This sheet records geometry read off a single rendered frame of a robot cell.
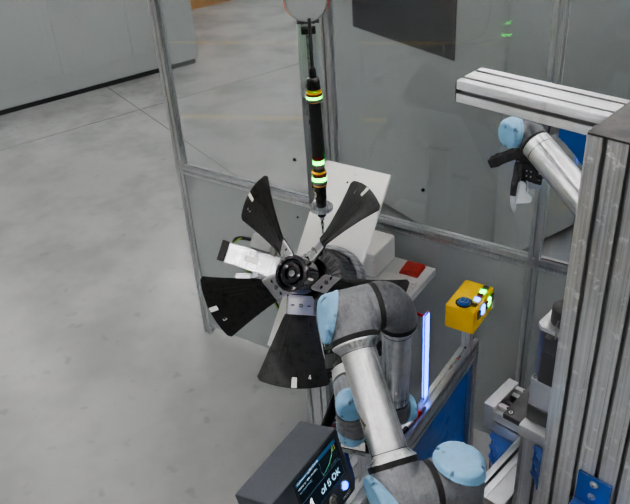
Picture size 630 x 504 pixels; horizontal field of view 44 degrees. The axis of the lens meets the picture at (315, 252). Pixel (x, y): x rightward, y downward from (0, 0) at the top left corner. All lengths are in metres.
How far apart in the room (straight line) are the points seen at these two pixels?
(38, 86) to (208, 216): 4.16
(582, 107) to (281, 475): 0.99
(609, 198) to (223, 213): 2.50
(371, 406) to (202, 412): 2.09
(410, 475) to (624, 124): 0.85
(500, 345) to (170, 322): 1.94
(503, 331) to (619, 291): 1.70
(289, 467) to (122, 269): 3.25
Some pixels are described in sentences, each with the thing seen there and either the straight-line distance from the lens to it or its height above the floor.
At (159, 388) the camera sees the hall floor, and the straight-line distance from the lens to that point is 3.97.
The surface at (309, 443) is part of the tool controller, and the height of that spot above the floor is 1.25.
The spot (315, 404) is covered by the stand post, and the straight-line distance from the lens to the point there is 2.98.
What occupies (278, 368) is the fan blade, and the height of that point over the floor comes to 0.98.
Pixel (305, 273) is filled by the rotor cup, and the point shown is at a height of 1.23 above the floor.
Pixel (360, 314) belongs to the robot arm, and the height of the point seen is 1.50.
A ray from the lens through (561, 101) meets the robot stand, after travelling 1.50.
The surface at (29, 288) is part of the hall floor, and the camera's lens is 4.96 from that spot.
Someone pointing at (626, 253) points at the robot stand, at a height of 1.83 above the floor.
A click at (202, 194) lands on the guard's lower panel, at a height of 0.87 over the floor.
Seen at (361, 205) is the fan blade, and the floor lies 1.40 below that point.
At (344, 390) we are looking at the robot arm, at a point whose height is 1.21.
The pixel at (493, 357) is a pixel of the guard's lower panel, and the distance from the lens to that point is 3.26.
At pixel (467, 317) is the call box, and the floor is 1.05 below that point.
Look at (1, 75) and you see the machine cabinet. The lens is 7.57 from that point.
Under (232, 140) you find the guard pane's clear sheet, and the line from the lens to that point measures 3.45.
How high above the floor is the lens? 2.59
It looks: 33 degrees down
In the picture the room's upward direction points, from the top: 4 degrees counter-clockwise
